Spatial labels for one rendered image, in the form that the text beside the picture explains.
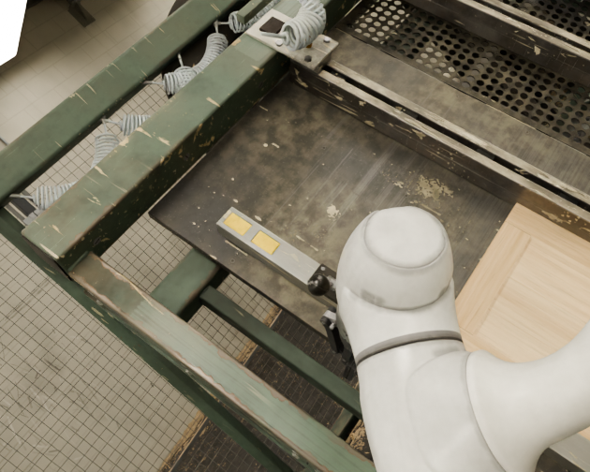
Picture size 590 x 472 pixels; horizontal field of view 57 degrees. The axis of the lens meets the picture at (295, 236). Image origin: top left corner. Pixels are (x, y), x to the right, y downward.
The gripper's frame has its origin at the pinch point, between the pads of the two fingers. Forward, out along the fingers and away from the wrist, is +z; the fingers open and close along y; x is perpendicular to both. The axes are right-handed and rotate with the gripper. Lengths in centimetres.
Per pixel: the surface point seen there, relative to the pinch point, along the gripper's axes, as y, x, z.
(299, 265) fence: -19.5, 13.4, 11.4
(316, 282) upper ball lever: -12.4, 7.8, -0.4
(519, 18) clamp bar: -14, 99, 9
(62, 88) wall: -432, 169, 351
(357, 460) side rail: 8.1, -9.3, 10.5
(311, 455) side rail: 1.8, -13.1, 10.4
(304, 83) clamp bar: -47, 53, 13
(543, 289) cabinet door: 20.9, 38.1, 14.0
